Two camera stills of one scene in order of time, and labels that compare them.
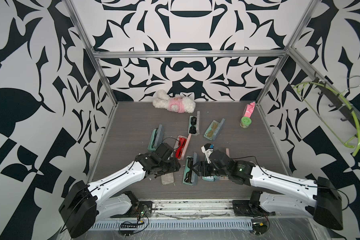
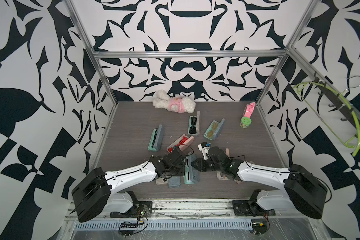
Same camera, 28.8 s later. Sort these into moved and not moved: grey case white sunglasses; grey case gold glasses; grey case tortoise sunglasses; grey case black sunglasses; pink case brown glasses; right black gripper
Moved: grey case tortoise sunglasses; grey case white sunglasses
Not moved: grey case black sunglasses; grey case gold glasses; right black gripper; pink case brown glasses
